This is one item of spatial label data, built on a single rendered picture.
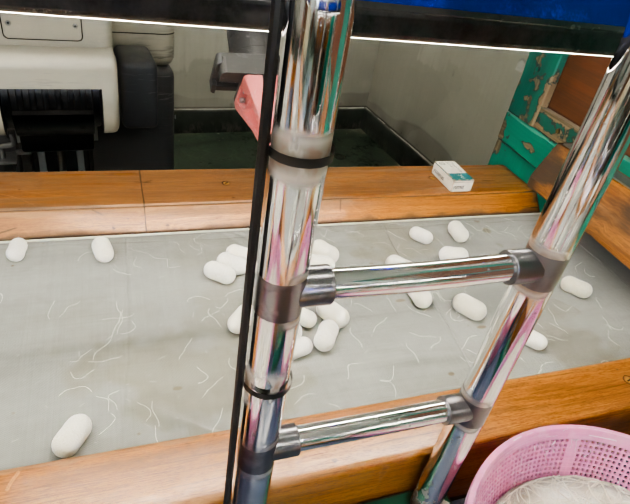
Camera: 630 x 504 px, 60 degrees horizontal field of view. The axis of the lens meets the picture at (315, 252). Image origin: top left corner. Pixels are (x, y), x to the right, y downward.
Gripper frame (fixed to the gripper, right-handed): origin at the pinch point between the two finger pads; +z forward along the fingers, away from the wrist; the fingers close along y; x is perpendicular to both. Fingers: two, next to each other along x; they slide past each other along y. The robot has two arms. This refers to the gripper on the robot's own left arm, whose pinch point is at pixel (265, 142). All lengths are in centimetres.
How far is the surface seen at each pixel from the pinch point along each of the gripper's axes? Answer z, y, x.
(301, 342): 23.1, -1.0, -6.3
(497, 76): -70, 120, 94
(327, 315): 20.7, 2.9, -3.9
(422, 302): 20.4, 14.2, -3.4
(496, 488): 37.1, 10.9, -15.2
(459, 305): 21.3, 18.2, -4.2
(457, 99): -73, 118, 117
